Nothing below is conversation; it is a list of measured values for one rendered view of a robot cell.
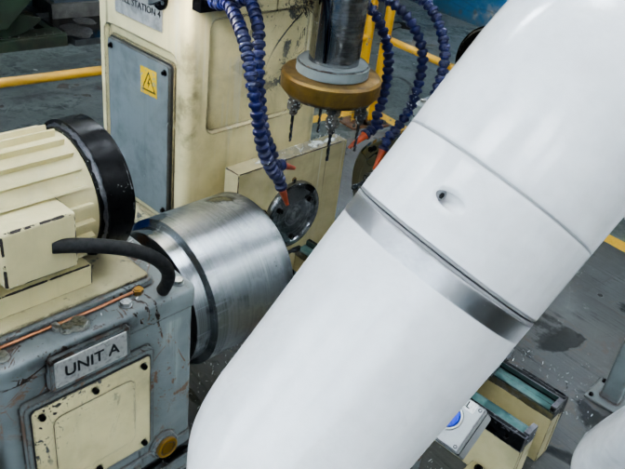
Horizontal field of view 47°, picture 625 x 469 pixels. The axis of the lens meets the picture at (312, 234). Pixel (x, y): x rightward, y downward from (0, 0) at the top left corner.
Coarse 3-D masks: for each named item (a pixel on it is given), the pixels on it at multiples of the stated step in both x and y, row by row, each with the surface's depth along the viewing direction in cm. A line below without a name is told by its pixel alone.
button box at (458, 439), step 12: (468, 408) 96; (480, 408) 96; (468, 420) 96; (480, 420) 96; (444, 432) 96; (456, 432) 96; (468, 432) 95; (480, 432) 98; (444, 444) 96; (456, 444) 95; (468, 444) 97
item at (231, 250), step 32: (224, 192) 124; (160, 224) 112; (192, 224) 112; (224, 224) 114; (256, 224) 116; (192, 256) 108; (224, 256) 110; (256, 256) 114; (288, 256) 118; (224, 288) 109; (256, 288) 113; (192, 320) 108; (224, 320) 110; (256, 320) 116; (192, 352) 111
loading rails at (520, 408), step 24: (504, 360) 130; (504, 384) 127; (528, 384) 127; (504, 408) 128; (528, 408) 124; (552, 408) 121; (504, 432) 116; (528, 432) 115; (552, 432) 127; (456, 456) 126; (480, 456) 122; (504, 456) 118; (528, 456) 128
